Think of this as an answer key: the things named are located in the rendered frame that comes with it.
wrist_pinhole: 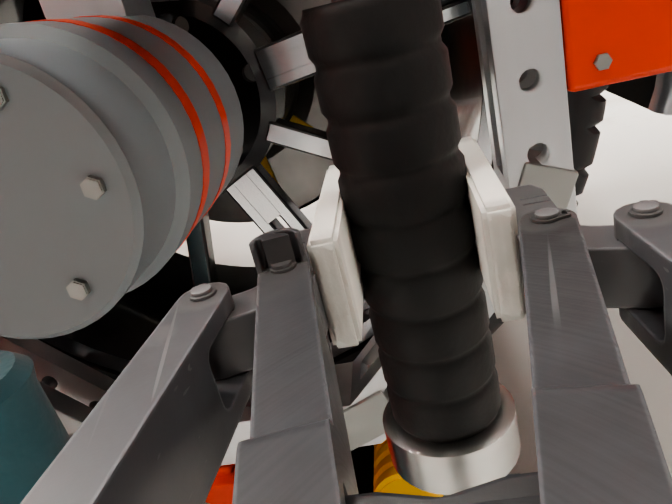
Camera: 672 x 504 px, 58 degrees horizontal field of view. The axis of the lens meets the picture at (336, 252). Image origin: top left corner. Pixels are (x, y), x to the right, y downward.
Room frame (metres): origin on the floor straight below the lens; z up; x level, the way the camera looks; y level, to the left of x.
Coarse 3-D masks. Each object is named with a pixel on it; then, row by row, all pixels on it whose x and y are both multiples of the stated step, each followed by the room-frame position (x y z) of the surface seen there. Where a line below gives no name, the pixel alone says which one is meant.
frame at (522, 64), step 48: (480, 0) 0.40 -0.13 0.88; (528, 0) 0.37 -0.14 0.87; (480, 48) 0.40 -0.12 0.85; (528, 48) 0.35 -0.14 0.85; (528, 96) 0.36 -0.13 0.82; (528, 144) 0.36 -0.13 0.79; (48, 384) 0.47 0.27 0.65; (96, 384) 0.46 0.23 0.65; (384, 384) 0.37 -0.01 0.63; (240, 432) 0.39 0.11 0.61; (384, 432) 0.37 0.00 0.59
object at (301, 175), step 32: (256, 0) 0.65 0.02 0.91; (288, 0) 0.65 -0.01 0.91; (320, 0) 0.64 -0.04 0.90; (288, 32) 0.65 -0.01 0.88; (288, 96) 0.61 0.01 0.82; (320, 128) 0.64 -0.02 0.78; (288, 160) 0.65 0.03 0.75; (320, 160) 0.65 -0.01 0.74; (288, 192) 0.65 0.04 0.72; (320, 192) 0.65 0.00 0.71
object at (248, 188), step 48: (0, 0) 0.69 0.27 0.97; (192, 0) 0.49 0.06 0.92; (240, 0) 0.49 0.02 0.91; (240, 48) 0.49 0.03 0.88; (288, 48) 0.48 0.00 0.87; (240, 96) 0.53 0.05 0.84; (480, 96) 0.45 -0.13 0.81; (288, 144) 0.49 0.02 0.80; (480, 144) 0.44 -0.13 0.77; (240, 192) 0.49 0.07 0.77; (192, 240) 0.50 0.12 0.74; (144, 288) 0.62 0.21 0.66; (240, 288) 0.65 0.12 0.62; (96, 336) 0.52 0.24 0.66; (144, 336) 0.54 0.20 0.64
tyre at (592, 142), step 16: (512, 0) 0.44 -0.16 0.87; (576, 96) 0.43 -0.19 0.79; (592, 96) 0.43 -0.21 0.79; (576, 112) 0.43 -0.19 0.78; (592, 112) 0.43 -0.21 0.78; (576, 128) 0.43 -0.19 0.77; (592, 128) 0.43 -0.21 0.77; (576, 144) 0.43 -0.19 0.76; (592, 144) 0.43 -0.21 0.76; (576, 160) 0.43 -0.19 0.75; (592, 160) 0.44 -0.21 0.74; (576, 192) 0.43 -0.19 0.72; (496, 320) 0.44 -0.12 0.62; (64, 352) 0.51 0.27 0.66; (352, 352) 0.47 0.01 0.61; (96, 368) 0.50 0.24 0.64
